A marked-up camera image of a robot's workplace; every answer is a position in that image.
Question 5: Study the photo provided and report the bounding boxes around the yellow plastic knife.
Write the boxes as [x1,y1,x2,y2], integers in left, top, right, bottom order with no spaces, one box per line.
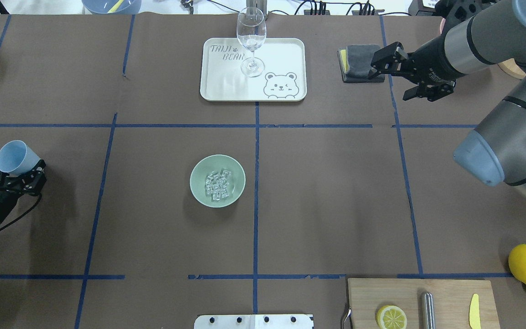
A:
[469,293,481,329]

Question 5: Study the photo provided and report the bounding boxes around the ice cubes in green bowl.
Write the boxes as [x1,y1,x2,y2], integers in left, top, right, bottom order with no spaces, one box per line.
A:
[205,168,232,202]

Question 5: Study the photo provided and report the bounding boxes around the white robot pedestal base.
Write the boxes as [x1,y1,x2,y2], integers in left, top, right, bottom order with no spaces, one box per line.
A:
[194,313,315,329]

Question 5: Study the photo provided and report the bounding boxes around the clear wine glass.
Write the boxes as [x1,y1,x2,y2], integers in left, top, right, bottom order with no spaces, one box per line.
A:
[236,6,267,78]

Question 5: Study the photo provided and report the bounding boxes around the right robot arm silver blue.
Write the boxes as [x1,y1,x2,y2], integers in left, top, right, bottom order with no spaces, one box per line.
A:
[367,0,526,198]

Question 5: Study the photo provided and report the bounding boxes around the grey yellow cleaning cloth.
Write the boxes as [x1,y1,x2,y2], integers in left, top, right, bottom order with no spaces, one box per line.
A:
[337,44,384,84]

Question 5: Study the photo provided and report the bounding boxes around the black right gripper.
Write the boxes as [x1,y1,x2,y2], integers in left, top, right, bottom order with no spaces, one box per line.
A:
[368,36,456,102]

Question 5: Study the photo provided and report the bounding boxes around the green ceramic bowl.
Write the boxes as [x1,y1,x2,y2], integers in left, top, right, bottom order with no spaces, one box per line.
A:
[189,154,246,208]

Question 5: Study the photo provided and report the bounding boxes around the half lemon slice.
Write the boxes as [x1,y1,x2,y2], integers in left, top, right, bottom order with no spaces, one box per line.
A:
[375,305,408,329]

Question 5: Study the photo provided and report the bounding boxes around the yellow plastic fork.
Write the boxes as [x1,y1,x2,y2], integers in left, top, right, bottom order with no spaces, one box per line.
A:
[107,0,124,13]

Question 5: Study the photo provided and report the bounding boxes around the metal muddler rod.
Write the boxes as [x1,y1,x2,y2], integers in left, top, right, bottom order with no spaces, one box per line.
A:
[421,292,436,329]

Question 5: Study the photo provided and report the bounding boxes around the wooden mug tree stand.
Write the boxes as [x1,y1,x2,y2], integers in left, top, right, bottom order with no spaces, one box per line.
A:
[497,58,526,80]

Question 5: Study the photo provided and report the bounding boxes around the blue bowl on side table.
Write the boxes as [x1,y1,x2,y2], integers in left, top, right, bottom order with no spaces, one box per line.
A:
[81,0,143,15]

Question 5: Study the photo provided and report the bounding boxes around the cream bear tray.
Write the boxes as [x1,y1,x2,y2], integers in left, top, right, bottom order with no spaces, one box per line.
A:
[200,37,307,101]

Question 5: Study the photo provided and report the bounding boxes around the light blue plastic cup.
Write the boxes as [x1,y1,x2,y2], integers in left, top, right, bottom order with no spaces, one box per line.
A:
[0,140,42,176]

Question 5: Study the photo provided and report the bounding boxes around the wooden cutting board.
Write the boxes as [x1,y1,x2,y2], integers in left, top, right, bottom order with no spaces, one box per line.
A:
[347,278,500,329]

